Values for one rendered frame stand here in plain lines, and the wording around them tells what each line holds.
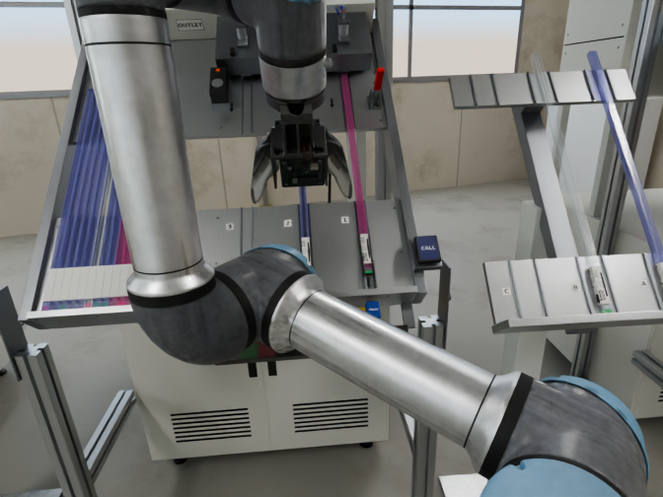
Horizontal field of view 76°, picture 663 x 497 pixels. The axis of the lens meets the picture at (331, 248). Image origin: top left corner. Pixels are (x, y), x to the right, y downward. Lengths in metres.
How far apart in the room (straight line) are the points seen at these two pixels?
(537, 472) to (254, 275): 0.37
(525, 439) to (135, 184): 0.44
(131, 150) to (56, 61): 3.61
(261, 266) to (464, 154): 4.29
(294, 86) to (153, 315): 0.29
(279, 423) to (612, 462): 1.01
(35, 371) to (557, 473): 0.84
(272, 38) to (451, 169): 4.31
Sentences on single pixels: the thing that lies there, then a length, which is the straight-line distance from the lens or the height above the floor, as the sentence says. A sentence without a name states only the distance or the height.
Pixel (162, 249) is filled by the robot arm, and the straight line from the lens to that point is 0.47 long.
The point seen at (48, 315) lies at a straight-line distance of 0.86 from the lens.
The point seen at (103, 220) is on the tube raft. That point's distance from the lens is 0.91.
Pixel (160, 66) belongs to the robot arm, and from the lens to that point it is 0.46.
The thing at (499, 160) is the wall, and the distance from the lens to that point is 5.05.
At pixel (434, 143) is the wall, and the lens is 4.58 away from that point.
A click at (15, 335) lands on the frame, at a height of 0.67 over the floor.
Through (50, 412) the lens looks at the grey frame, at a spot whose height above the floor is 0.51.
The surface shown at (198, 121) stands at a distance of 1.00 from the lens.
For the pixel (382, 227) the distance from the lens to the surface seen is 0.83.
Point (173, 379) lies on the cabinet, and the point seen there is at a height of 0.34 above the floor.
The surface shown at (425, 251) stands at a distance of 0.77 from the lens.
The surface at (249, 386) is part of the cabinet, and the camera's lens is 1.26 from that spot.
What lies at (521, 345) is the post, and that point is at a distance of 1.00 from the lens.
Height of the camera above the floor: 1.07
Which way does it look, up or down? 21 degrees down
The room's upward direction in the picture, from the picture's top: 2 degrees counter-clockwise
